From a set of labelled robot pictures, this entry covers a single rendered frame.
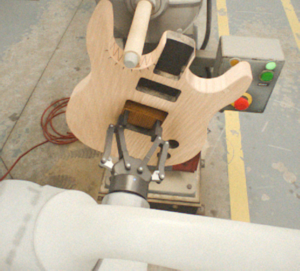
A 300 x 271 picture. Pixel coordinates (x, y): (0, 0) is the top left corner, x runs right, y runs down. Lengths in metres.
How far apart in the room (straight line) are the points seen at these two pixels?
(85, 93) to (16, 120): 1.65
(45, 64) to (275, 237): 2.49
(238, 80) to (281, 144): 1.55
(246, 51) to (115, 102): 0.36
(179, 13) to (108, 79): 0.23
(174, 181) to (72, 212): 1.13
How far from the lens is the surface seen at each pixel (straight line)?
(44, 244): 0.36
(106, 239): 0.32
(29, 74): 2.62
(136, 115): 0.68
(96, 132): 0.76
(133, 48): 0.53
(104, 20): 0.54
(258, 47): 0.83
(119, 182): 0.55
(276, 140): 2.14
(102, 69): 0.60
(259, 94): 0.87
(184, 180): 1.47
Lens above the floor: 1.57
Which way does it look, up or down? 49 degrees down
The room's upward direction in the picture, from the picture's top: straight up
